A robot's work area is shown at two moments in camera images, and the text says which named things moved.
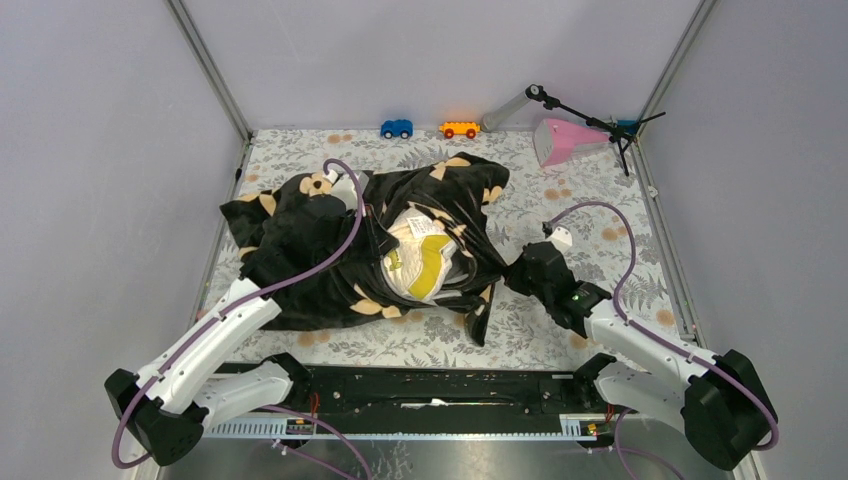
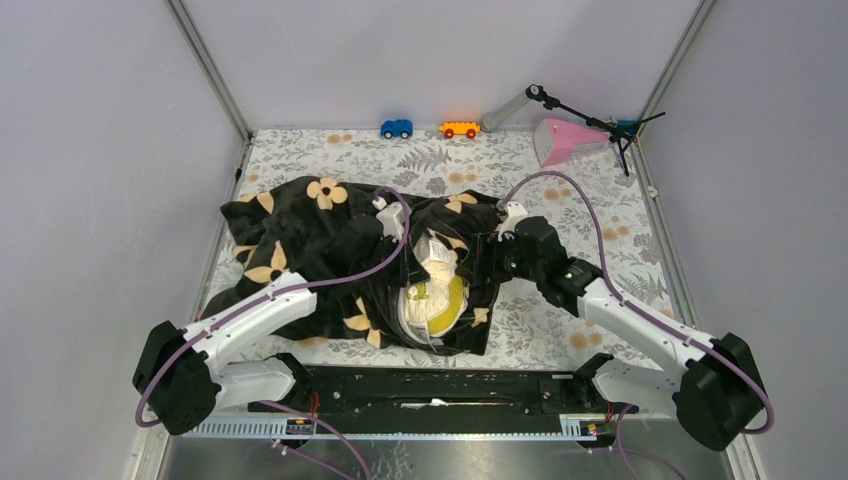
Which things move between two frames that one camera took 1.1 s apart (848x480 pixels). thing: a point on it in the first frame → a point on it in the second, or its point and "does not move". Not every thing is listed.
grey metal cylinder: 492,120 does not move
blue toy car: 400,128 does not move
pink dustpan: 558,140 does not move
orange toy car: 468,128 does not move
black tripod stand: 623,133 does not move
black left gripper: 349,215 → 379,243
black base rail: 344,390 does not move
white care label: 421,226 → 438,252
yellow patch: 430,247 → 452,309
